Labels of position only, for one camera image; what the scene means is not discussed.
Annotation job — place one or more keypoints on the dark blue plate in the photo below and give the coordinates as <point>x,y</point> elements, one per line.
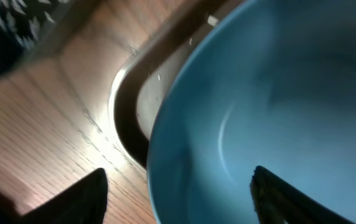
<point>273,85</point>

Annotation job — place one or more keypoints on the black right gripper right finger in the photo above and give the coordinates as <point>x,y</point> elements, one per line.
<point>277,202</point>

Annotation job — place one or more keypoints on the pile of rice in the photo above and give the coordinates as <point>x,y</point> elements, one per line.
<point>23,19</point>

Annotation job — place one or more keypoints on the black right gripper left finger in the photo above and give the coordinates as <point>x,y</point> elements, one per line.
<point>85,202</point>

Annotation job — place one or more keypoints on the brown serving tray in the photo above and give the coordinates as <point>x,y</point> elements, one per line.
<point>142,83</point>

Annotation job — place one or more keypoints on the black waste tray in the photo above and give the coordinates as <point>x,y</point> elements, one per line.
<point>68,19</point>

